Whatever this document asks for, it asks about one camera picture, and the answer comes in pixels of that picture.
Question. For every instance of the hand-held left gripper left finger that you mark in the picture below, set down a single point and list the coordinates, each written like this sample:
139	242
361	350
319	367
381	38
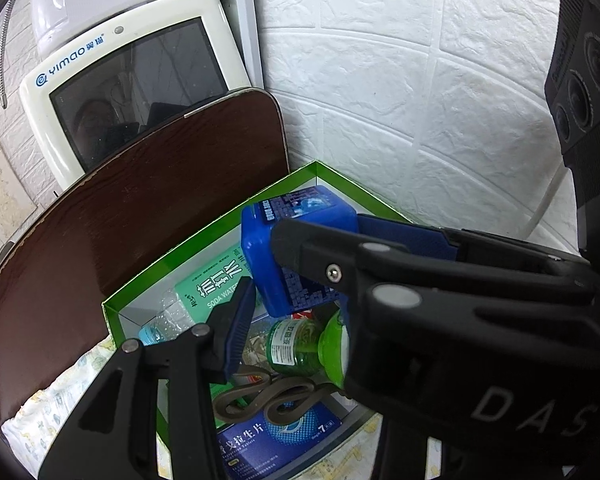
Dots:
232	330

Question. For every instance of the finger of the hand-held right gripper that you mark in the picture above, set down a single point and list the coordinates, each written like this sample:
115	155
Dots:
405	237
330	260

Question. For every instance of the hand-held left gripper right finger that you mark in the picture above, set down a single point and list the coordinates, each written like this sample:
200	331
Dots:
344	314

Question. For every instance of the plastic bottle green label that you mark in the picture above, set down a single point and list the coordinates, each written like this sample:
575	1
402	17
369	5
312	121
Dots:
200	290

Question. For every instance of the green white mosquito repellent heater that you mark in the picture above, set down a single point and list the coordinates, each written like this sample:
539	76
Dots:
295	345

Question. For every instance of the blue cube container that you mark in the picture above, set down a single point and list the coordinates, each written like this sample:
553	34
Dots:
260	260

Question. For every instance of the green cardboard box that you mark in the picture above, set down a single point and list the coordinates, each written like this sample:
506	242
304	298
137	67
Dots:
205	256

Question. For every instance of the brown hair claw clip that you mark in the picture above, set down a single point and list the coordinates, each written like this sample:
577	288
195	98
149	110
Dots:
280	400

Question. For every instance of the blue medicine box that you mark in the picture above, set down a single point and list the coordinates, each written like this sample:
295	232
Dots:
280	445

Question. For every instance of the dark brown headboard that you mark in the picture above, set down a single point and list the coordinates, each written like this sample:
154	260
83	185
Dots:
105	210

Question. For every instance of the giraffe printed blanket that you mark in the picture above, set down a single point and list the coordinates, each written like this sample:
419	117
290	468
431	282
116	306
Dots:
45	410

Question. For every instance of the white panel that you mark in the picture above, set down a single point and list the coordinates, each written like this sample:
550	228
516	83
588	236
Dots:
247	35

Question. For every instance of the white water purifier with screen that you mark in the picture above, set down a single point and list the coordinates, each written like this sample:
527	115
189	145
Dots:
130	85

